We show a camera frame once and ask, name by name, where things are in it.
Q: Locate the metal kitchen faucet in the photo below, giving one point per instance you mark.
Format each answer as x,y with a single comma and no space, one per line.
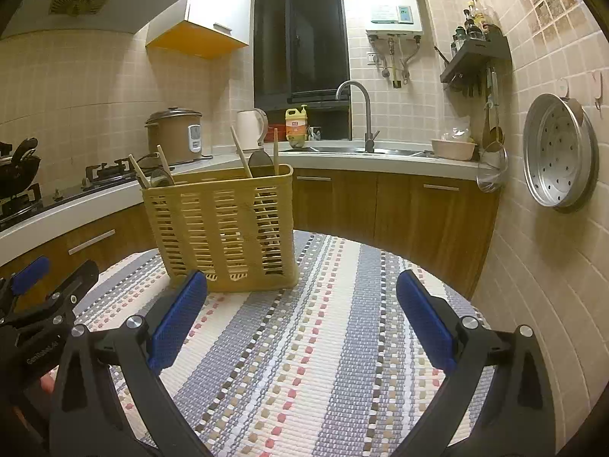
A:
368,119

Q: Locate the hanging wooden spoon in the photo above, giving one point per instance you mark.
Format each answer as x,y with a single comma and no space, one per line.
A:
494,135

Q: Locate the brown rice cooker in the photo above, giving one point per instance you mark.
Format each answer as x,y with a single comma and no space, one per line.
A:
173,135

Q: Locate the clear plastic bag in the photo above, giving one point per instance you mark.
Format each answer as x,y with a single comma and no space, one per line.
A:
456,134

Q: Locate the round metal steamer tray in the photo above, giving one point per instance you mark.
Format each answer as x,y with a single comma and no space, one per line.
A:
556,152

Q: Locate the white wall cabinet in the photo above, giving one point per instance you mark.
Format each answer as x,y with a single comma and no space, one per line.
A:
214,4

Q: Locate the white wall hook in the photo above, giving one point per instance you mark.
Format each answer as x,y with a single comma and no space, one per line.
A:
598,88

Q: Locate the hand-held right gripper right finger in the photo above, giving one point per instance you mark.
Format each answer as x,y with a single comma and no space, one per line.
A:
426,326

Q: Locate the range hood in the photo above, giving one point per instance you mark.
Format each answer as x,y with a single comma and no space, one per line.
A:
95,0

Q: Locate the row of seasoning bottles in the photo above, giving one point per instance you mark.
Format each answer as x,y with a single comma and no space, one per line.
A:
473,21

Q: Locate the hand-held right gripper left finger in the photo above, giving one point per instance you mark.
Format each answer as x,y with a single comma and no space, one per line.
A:
178,323

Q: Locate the metal spoon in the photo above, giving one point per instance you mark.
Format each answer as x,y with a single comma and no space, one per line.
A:
260,162

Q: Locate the striped woven table mat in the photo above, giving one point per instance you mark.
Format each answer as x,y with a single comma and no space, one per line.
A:
309,342

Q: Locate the black wok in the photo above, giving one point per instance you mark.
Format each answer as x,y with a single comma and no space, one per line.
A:
16,166

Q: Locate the pink plastic basin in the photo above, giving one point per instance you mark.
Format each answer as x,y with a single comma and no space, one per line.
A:
454,150

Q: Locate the black spoon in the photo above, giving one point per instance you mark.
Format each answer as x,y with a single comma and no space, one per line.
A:
159,178

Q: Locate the steel sink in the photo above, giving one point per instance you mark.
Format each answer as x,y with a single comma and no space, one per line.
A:
376,152

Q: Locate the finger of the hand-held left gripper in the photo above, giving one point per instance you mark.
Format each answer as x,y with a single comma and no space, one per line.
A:
71,290
29,270

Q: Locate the yellow detergent bottle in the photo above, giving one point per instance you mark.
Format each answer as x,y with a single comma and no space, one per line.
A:
296,128

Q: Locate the yellow plastic utensil basket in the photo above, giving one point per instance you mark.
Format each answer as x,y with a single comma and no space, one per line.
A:
209,228

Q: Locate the black wall shelf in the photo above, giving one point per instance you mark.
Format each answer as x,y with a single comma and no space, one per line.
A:
476,57

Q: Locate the white wall outlet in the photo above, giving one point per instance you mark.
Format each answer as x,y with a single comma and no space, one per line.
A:
371,57

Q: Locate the black gas stove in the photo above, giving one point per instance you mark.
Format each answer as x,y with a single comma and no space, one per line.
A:
100,176

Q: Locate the wooden kitchen counter cabinet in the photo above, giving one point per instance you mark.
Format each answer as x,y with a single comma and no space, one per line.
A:
418,209

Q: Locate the cream electric kettle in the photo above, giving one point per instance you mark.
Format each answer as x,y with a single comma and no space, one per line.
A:
250,128

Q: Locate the dark window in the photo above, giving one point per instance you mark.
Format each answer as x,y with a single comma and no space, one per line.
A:
314,38

